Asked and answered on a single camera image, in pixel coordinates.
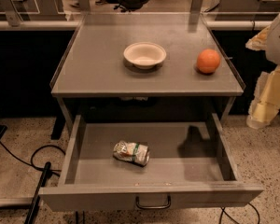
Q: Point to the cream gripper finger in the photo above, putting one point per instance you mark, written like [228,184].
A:
[259,41]
[266,103]

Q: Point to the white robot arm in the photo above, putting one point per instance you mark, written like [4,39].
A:
[272,51]

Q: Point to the grey counter cabinet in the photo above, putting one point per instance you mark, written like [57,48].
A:
[94,66]

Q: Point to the grey open top drawer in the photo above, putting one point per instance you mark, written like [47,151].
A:
[189,161]

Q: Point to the orange fruit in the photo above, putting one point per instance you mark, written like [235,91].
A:
[208,61]

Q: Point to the white paper bowl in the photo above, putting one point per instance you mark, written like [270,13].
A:
[145,55]

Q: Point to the black pole stand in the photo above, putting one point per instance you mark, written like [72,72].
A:
[30,218]

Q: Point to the black drawer handle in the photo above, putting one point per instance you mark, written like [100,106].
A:
[153,204]

